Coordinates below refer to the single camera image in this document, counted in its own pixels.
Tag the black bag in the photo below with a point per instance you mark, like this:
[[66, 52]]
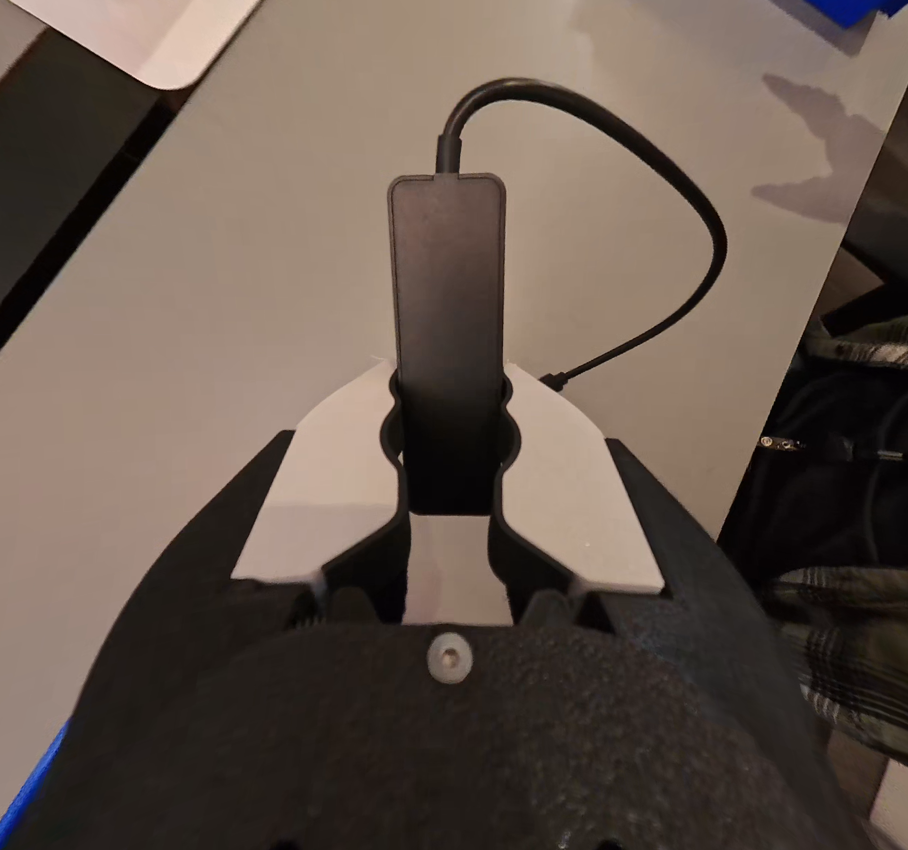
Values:
[[816, 509]]

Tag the black usb hub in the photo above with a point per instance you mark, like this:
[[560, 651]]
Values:
[[447, 283]]

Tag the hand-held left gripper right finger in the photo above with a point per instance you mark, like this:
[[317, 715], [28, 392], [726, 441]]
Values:
[[582, 502]]

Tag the plaid shirt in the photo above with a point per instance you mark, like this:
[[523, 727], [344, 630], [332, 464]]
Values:
[[851, 651]]

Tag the white blister pack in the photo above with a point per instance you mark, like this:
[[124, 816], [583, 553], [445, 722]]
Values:
[[177, 49]]

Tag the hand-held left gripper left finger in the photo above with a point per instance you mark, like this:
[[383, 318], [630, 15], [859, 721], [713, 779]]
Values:
[[319, 488]]

